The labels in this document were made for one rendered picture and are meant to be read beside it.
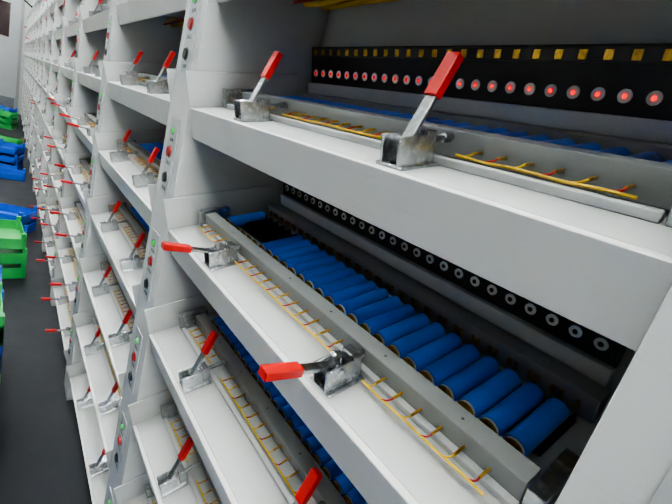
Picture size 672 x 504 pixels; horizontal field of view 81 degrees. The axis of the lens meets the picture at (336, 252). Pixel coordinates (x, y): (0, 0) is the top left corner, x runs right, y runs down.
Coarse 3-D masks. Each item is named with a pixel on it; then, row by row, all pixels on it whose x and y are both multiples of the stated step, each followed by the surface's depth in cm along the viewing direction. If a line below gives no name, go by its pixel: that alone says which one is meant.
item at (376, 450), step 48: (240, 192) 69; (192, 240) 61; (240, 288) 48; (432, 288) 46; (240, 336) 46; (288, 336) 40; (528, 336) 37; (288, 384) 37; (336, 432) 31; (384, 432) 30; (576, 432) 31; (384, 480) 27; (432, 480) 27
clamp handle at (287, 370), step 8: (336, 360) 33; (264, 368) 29; (272, 368) 30; (280, 368) 30; (288, 368) 30; (296, 368) 31; (304, 368) 32; (312, 368) 32; (320, 368) 32; (328, 368) 33; (264, 376) 29; (272, 376) 29; (280, 376) 30; (288, 376) 30; (296, 376) 31
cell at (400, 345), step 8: (424, 328) 39; (432, 328) 39; (440, 328) 40; (408, 336) 38; (416, 336) 38; (424, 336) 38; (432, 336) 39; (440, 336) 39; (392, 344) 37; (400, 344) 37; (408, 344) 37; (416, 344) 37; (424, 344) 38; (400, 352) 36; (408, 352) 37
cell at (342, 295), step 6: (366, 282) 47; (372, 282) 47; (348, 288) 46; (354, 288) 46; (360, 288) 46; (366, 288) 46; (372, 288) 47; (330, 294) 44; (336, 294) 44; (342, 294) 44; (348, 294) 45; (354, 294) 45; (360, 294) 46; (336, 300) 44; (342, 300) 44
